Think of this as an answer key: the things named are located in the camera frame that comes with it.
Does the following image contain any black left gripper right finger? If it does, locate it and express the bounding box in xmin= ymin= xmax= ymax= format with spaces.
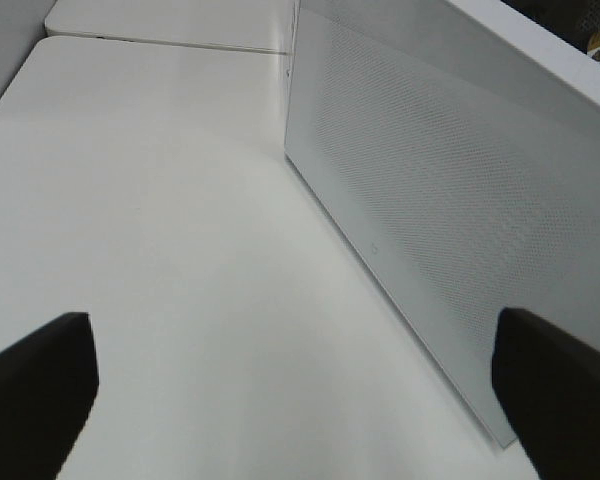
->
xmin=491 ymin=308 xmax=600 ymax=479

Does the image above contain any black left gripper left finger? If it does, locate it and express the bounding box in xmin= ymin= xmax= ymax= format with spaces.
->
xmin=0 ymin=312 xmax=99 ymax=479

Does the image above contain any white microwave door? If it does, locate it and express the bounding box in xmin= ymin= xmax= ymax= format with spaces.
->
xmin=285 ymin=1 xmax=600 ymax=447

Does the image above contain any white microwave oven body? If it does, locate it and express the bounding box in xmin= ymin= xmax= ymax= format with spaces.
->
xmin=449 ymin=1 xmax=600 ymax=109

